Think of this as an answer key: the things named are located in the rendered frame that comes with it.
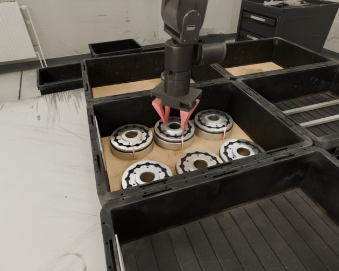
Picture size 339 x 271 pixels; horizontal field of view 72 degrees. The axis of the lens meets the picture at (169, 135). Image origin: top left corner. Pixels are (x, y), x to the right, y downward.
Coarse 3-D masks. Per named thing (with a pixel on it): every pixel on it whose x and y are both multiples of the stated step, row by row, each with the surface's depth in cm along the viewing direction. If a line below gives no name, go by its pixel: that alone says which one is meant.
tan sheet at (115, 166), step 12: (192, 120) 67; (240, 132) 63; (108, 144) 59; (156, 144) 59; (192, 144) 59; (204, 144) 59; (216, 144) 59; (108, 156) 55; (156, 156) 55; (168, 156) 55; (108, 168) 52; (120, 168) 52; (120, 180) 50
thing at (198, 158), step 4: (196, 156) 50; (200, 156) 50; (192, 160) 49; (196, 160) 50; (200, 160) 50; (204, 160) 49; (208, 160) 49; (188, 164) 49; (192, 164) 48; (208, 164) 48; (192, 168) 47; (196, 168) 47
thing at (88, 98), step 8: (104, 56) 80; (112, 56) 80; (120, 56) 80; (128, 56) 81; (216, 72) 71; (208, 80) 65; (216, 80) 65; (88, 88) 61; (88, 96) 58; (112, 96) 58; (120, 96) 58
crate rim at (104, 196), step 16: (224, 80) 65; (128, 96) 58; (144, 96) 58; (272, 112) 52; (96, 128) 48; (288, 128) 48; (96, 144) 43; (304, 144) 43; (96, 160) 40; (240, 160) 40; (256, 160) 40; (96, 176) 37; (176, 176) 37; (192, 176) 37; (112, 192) 35; (128, 192) 35
